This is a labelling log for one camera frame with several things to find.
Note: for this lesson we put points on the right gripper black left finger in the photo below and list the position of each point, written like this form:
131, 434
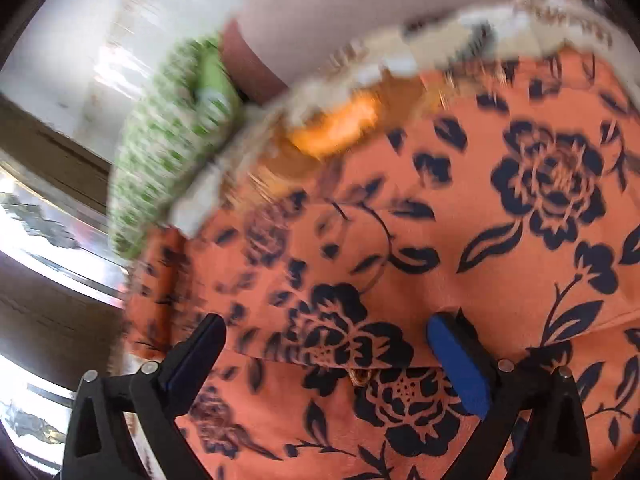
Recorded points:
98, 442

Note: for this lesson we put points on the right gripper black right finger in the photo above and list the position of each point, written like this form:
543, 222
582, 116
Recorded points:
555, 444

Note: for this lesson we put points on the orange black floral garment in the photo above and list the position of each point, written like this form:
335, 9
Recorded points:
508, 192

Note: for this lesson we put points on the wooden framed window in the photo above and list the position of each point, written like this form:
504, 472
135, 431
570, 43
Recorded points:
61, 313

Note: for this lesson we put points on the green white patterned pillow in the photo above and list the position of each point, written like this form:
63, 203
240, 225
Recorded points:
185, 115

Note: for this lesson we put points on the beige leaf print bedsheet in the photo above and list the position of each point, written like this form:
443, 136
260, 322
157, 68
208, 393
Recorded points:
395, 54

